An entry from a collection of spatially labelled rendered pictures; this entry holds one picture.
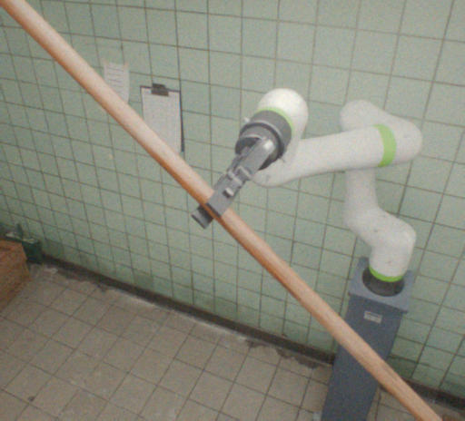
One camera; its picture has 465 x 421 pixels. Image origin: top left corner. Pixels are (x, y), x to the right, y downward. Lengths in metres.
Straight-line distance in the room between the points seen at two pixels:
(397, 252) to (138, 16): 1.47
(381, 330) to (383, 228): 0.41
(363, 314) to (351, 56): 0.97
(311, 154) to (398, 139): 0.27
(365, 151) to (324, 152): 0.12
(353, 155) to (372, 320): 0.77
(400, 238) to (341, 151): 0.50
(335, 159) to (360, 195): 0.46
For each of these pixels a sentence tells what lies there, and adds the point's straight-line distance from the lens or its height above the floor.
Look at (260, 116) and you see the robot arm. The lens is 0.84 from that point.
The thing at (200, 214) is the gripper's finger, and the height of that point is 1.94.
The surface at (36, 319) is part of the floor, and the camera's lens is 3.30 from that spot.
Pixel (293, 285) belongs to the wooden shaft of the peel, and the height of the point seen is 1.85.
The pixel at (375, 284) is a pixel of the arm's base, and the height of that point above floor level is 1.23.
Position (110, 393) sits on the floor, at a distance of 2.81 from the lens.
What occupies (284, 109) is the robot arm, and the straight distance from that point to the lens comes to 0.88.
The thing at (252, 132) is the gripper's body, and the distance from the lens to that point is 0.80.
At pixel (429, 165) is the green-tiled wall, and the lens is 1.95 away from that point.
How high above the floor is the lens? 2.34
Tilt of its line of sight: 34 degrees down
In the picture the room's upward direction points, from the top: straight up
